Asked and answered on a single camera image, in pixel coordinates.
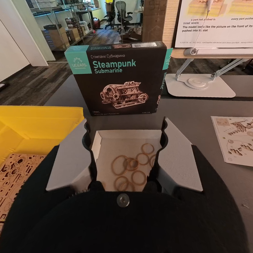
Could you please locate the white task instruction sheet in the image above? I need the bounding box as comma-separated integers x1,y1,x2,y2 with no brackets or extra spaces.
174,0,253,48

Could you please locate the white-tipped page holder wire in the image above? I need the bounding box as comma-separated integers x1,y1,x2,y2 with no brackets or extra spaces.
191,0,213,55

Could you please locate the yellow plastic bin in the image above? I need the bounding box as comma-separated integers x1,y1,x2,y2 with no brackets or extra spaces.
0,106,87,170

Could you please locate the pile of tan rubber bands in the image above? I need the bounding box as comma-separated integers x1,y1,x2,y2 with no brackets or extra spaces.
112,143,157,192

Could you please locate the black teal model kit box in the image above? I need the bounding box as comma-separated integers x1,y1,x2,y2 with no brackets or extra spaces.
65,41,174,116

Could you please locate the laser-cut wooden part sheet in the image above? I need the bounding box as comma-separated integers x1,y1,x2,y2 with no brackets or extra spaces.
0,154,47,232

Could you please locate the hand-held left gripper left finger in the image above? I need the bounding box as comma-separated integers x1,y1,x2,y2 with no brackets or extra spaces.
46,118,98,192

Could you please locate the stack of cardboard boxes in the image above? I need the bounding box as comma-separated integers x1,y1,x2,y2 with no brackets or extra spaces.
42,28,70,51

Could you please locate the brown cardboard panel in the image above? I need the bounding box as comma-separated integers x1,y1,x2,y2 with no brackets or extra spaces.
142,0,168,42

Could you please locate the black office chair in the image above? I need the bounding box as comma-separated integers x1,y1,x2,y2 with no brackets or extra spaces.
104,0,117,30
116,1,133,33

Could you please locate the printed instruction booklet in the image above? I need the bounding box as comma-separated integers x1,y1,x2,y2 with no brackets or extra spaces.
211,116,253,170

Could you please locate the metal shelf rack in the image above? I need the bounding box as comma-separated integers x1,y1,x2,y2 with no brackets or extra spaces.
32,8,93,51

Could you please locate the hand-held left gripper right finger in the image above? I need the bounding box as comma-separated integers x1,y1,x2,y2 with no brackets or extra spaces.
149,117,204,195

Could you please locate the white cardboard tray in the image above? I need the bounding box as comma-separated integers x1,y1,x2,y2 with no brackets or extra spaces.
92,129,166,192

